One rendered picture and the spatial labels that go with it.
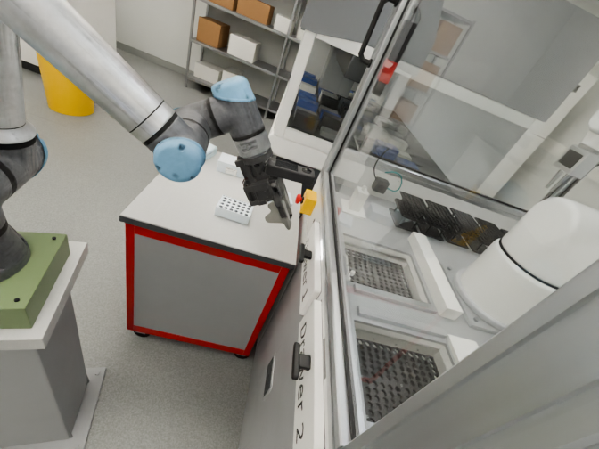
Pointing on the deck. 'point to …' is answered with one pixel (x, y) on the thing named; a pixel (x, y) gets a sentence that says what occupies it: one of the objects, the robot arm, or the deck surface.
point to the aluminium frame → (566, 369)
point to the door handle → (373, 30)
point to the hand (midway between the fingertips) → (291, 220)
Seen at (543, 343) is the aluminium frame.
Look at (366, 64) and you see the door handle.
